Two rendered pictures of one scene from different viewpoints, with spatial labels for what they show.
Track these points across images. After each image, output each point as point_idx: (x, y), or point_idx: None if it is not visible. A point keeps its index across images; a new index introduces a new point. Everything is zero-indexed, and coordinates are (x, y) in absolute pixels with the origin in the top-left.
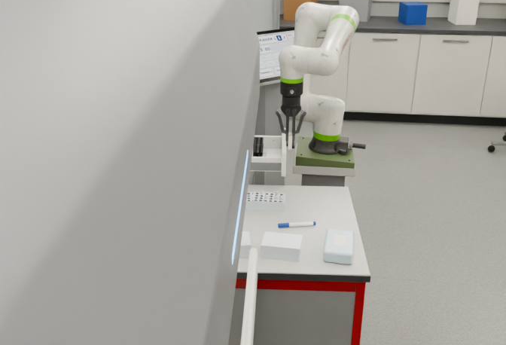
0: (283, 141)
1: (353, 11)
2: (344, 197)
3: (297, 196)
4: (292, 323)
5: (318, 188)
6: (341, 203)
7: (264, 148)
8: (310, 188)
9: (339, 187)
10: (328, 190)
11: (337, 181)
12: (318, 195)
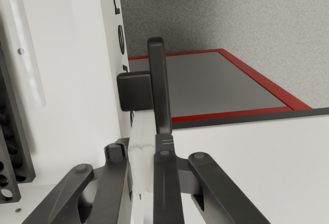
0: (104, 139)
1: None
2: (317, 183)
3: (183, 198)
4: None
5: (248, 141)
6: (303, 214)
7: None
8: (223, 145)
9: (315, 127)
10: (277, 146)
11: None
12: (244, 181)
